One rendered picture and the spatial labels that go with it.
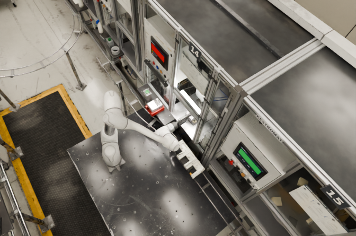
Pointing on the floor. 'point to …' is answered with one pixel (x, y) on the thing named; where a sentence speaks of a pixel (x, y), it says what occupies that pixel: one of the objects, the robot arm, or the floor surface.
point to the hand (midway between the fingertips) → (189, 115)
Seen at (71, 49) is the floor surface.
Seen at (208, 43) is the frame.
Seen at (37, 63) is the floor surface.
